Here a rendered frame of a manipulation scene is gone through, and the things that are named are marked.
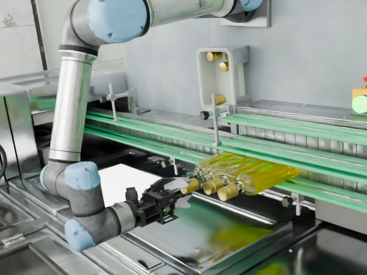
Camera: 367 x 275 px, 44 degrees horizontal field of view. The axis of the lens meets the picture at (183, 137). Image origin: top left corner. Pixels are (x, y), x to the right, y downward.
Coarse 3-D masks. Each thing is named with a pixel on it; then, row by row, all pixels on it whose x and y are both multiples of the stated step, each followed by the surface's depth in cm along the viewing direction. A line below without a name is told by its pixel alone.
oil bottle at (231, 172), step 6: (240, 162) 131; (246, 162) 130; (252, 162) 130; (258, 162) 130; (264, 162) 131; (228, 168) 127; (234, 168) 127; (240, 168) 126; (246, 168) 126; (222, 174) 126; (228, 174) 125; (234, 174) 124; (228, 180) 124; (234, 180) 124
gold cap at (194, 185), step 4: (192, 180) 125; (196, 180) 125; (192, 184) 124; (196, 184) 125; (180, 188) 125; (184, 188) 124; (188, 188) 123; (192, 188) 124; (196, 188) 125; (184, 192) 124; (188, 192) 123
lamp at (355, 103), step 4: (360, 96) 115; (364, 96) 115; (356, 100) 115; (360, 100) 114; (364, 100) 114; (352, 104) 117; (356, 104) 115; (360, 104) 114; (364, 104) 114; (356, 108) 116; (360, 108) 115; (364, 108) 114; (360, 112) 116
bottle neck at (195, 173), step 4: (196, 168) 134; (184, 172) 132; (188, 172) 131; (192, 172) 132; (196, 172) 132; (200, 172) 133; (184, 176) 133; (188, 176) 131; (192, 176) 131; (196, 176) 132
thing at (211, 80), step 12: (204, 48) 157; (216, 48) 152; (204, 60) 162; (228, 60) 149; (204, 72) 163; (216, 72) 165; (228, 72) 161; (204, 84) 164; (216, 84) 167; (228, 84) 162; (204, 96) 165; (228, 96) 164; (204, 108) 165
